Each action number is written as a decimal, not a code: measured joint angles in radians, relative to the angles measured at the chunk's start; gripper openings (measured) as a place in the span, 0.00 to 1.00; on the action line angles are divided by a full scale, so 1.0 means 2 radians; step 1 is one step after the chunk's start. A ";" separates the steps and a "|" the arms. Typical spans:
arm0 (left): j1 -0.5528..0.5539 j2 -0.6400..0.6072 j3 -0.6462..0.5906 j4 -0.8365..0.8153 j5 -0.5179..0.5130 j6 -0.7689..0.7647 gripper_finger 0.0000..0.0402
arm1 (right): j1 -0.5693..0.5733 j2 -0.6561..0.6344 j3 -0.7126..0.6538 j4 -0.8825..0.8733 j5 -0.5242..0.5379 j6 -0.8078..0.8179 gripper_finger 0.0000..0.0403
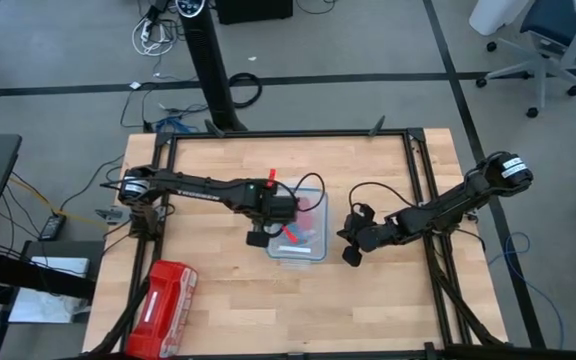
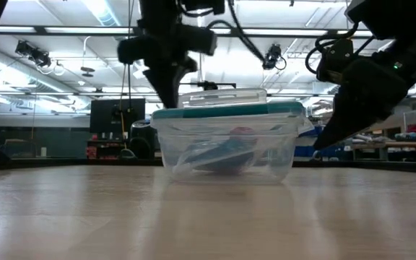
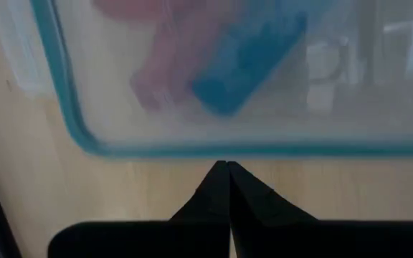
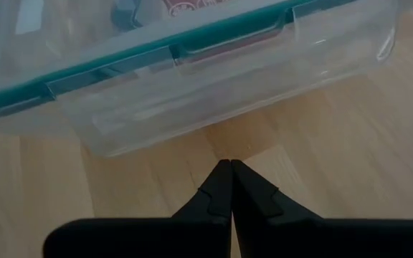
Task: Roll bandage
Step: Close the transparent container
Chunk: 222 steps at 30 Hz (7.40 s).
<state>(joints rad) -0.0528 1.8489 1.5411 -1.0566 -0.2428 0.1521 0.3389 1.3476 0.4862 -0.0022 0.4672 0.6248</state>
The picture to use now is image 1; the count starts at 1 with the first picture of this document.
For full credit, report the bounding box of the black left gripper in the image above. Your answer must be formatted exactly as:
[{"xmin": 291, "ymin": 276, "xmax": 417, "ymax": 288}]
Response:
[{"xmin": 245, "ymin": 192, "xmax": 300, "ymax": 249}]

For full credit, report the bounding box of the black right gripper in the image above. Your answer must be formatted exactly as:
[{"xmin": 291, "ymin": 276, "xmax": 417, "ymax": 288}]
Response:
[{"xmin": 336, "ymin": 201, "xmax": 399, "ymax": 268}]

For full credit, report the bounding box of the teal-rimmed container lid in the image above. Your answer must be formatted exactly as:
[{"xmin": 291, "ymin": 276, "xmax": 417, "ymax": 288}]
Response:
[{"xmin": 266, "ymin": 186, "xmax": 330, "ymax": 264}]

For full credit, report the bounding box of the red bandage roll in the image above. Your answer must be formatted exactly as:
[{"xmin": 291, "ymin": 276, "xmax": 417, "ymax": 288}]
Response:
[{"xmin": 296, "ymin": 196, "xmax": 323, "ymax": 227}]

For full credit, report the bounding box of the clear zip plastic bag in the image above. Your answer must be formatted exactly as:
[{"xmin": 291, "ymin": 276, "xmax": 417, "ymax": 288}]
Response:
[{"xmin": 287, "ymin": 192, "xmax": 325, "ymax": 246}]

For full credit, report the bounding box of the red first aid kit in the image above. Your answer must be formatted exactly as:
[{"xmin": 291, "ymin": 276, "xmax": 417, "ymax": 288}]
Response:
[{"xmin": 125, "ymin": 259, "xmax": 199, "ymax": 360}]

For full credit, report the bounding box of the black tower fan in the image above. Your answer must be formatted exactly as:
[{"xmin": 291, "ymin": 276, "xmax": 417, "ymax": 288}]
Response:
[{"xmin": 174, "ymin": 0, "xmax": 247, "ymax": 133}]

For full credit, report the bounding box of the silver mounting plate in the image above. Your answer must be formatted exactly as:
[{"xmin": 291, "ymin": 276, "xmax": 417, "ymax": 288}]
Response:
[{"xmin": 94, "ymin": 207, "xmax": 124, "ymax": 224}]

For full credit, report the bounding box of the black box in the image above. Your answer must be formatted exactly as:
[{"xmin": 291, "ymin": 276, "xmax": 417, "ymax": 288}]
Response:
[{"xmin": 214, "ymin": 0, "xmax": 294, "ymax": 26}]

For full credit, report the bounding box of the white flat device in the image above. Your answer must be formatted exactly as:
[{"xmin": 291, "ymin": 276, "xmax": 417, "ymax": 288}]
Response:
[{"xmin": 7, "ymin": 239, "xmax": 105, "ymax": 325}]

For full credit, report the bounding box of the black power adapter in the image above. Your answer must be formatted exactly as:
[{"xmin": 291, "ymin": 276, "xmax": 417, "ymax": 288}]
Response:
[{"xmin": 37, "ymin": 213, "xmax": 67, "ymax": 242}]

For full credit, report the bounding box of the white bin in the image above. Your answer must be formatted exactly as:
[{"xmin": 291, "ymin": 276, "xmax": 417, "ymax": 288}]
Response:
[{"xmin": 469, "ymin": 0, "xmax": 533, "ymax": 36}]

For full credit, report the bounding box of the grey office chair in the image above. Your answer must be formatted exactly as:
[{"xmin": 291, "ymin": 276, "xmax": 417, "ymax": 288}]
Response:
[{"xmin": 475, "ymin": 0, "xmax": 576, "ymax": 119}]

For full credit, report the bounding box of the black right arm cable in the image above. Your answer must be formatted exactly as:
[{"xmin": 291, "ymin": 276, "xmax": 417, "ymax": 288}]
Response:
[{"xmin": 348, "ymin": 181, "xmax": 417, "ymax": 217}]

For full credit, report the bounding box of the black cable coil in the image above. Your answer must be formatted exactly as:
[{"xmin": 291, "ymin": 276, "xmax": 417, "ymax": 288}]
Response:
[{"xmin": 227, "ymin": 72, "xmax": 263, "ymax": 110}]

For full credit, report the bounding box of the blue cable bundle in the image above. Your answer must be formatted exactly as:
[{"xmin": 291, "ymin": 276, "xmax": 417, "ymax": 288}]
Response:
[{"xmin": 154, "ymin": 115, "xmax": 197, "ymax": 134}]

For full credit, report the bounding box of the blue floor cable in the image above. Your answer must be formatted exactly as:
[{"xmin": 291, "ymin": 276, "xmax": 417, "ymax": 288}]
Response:
[{"xmin": 487, "ymin": 231, "xmax": 567, "ymax": 351}]

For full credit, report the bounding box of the white cable bundle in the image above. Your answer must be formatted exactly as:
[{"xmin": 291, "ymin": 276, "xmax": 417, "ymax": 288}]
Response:
[{"xmin": 131, "ymin": 14, "xmax": 177, "ymax": 57}]

